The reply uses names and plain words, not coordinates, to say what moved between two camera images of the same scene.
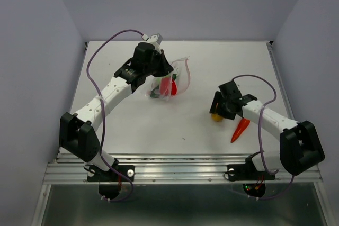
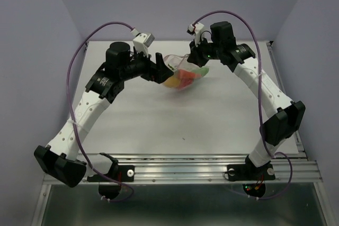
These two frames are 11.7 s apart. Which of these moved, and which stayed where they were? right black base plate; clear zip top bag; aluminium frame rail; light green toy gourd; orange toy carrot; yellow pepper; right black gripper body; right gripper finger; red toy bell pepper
Moved: red toy bell pepper; right black gripper body; right gripper finger; clear zip top bag; light green toy gourd; orange toy carrot; yellow pepper
Stayed: aluminium frame rail; right black base plate
